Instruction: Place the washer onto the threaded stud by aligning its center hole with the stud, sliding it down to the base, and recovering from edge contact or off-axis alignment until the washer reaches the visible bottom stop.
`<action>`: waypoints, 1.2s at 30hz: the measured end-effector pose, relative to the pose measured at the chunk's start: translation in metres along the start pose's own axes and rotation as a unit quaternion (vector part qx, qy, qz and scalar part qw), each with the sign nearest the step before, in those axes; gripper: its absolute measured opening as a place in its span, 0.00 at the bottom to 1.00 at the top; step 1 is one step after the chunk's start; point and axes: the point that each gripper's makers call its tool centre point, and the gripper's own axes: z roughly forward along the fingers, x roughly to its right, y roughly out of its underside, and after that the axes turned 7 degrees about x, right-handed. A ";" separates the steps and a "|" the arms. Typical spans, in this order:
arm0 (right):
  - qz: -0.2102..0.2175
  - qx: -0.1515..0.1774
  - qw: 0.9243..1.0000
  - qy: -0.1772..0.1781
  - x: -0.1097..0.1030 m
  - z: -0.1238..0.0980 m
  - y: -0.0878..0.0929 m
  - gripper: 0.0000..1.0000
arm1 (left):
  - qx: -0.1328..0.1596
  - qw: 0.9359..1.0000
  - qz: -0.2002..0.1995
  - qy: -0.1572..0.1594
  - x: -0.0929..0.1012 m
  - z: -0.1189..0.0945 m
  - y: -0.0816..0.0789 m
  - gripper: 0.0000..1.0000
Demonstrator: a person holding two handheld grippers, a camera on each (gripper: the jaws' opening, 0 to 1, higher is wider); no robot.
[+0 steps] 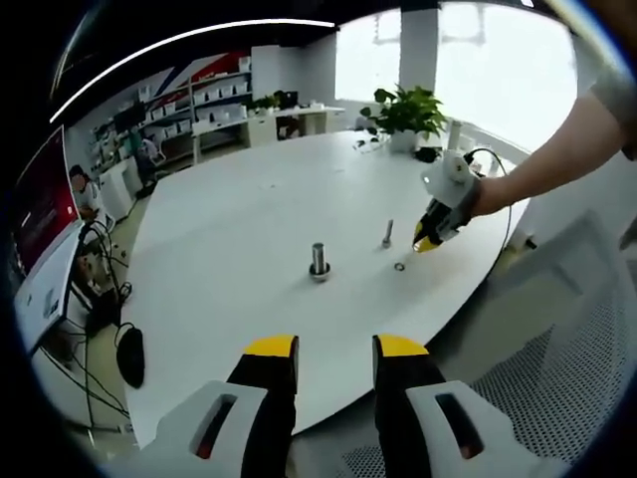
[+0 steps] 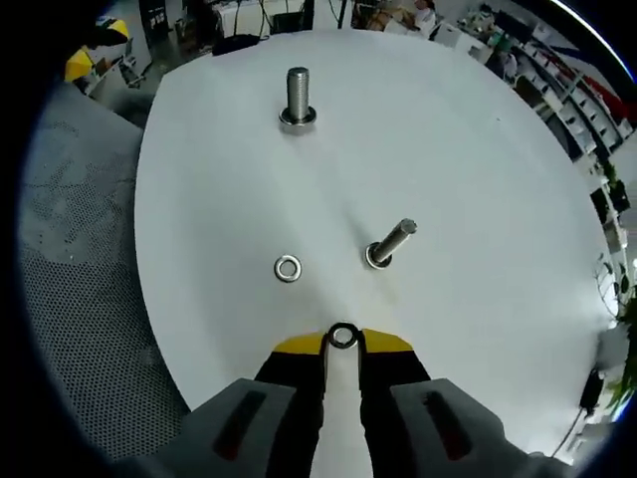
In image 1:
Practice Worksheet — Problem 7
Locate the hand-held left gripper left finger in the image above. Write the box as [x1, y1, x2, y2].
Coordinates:
[156, 334, 301, 478]

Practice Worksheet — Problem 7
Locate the bundle of black cables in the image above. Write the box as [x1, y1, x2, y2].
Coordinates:
[63, 218, 136, 430]

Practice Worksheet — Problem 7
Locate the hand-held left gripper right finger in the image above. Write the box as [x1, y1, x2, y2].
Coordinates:
[372, 334, 529, 478]

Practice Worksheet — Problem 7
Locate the long white ceiling light strip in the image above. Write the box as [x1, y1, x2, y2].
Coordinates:
[49, 18, 336, 123]

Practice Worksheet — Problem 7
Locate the thick threaded steel stud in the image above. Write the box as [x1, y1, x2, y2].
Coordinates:
[309, 240, 334, 283]

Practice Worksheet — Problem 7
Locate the white shelf unit with bins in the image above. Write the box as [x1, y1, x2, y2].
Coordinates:
[132, 49, 256, 161]

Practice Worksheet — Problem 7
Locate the black computer mouse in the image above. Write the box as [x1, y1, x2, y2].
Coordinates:
[114, 323, 147, 390]

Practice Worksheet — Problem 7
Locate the white background counter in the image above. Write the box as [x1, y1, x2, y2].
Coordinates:
[190, 104, 347, 151]

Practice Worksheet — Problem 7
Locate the white-framed monitor red screen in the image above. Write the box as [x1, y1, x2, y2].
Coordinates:
[8, 123, 87, 356]

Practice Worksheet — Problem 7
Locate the green potted plant white pot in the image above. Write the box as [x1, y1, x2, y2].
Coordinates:
[359, 85, 447, 153]

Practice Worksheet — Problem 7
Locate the white mesh office chair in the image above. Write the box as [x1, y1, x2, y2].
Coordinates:
[437, 208, 629, 478]

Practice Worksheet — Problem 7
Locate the person's right hand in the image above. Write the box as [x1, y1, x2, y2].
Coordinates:
[467, 176, 507, 221]

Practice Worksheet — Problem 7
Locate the small green plant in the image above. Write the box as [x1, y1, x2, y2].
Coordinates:
[250, 94, 281, 117]

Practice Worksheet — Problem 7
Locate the white low cabinet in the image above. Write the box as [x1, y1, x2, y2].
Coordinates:
[99, 158, 138, 221]

